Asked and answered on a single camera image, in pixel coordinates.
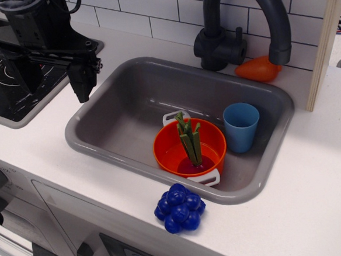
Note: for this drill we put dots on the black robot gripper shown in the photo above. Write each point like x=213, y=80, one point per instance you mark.
x=46, y=37

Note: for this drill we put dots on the purple toy beet green stalks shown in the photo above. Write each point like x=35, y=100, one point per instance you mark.
x=195, y=162

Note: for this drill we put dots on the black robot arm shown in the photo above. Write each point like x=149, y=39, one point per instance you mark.
x=23, y=6

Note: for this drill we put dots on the grey plastic sink basin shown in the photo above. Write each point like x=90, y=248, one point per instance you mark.
x=119, y=122

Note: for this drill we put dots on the black toy stove top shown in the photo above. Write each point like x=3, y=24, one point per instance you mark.
x=17, y=108

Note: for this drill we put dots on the dark grey toy faucet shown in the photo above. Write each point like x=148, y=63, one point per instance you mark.
x=217, y=48

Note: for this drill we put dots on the white toy kitchen cabinet front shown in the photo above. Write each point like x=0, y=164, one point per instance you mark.
x=68, y=225

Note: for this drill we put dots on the blue toy grape bunch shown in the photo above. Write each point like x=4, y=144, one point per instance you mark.
x=180, y=209

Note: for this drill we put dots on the blue plastic cup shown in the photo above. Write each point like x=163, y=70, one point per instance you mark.
x=240, y=123

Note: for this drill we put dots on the orange toy carrot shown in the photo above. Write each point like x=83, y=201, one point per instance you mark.
x=258, y=69

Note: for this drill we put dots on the light wooden side panel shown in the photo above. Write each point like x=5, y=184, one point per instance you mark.
x=324, y=50

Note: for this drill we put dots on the orange toy pot white handles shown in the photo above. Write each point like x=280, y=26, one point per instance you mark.
x=169, y=152

